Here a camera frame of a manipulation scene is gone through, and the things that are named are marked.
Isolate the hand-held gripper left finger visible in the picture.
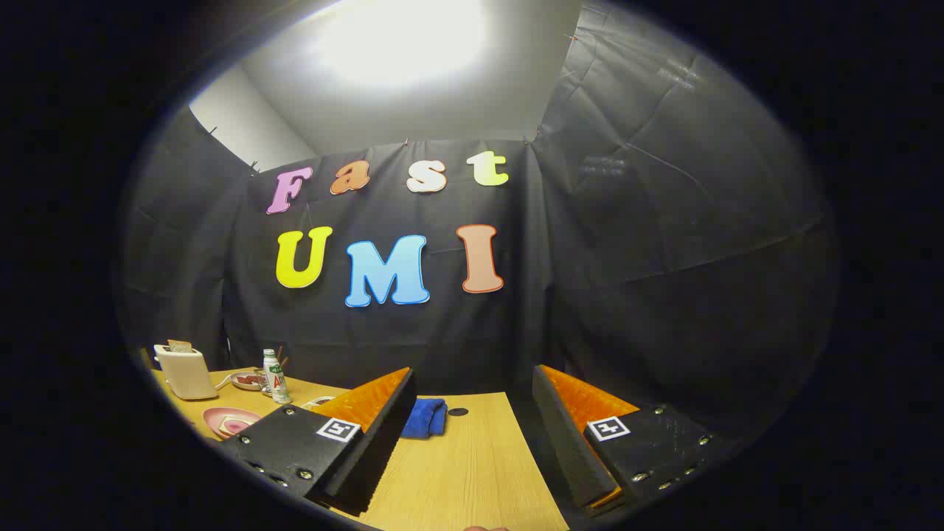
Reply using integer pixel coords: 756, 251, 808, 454
218, 367, 417, 517

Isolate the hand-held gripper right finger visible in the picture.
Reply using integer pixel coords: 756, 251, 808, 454
531, 364, 738, 511

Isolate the blue cloth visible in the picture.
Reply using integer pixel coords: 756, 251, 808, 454
400, 398, 448, 440

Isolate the white green-capped bottle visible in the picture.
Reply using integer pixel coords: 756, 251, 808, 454
263, 349, 293, 405

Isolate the black backdrop cloth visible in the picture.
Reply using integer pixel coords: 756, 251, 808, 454
118, 4, 841, 443

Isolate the pink plate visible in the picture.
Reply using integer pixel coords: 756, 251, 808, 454
202, 407, 263, 441

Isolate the white toaster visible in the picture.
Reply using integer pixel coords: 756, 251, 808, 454
153, 343, 222, 401

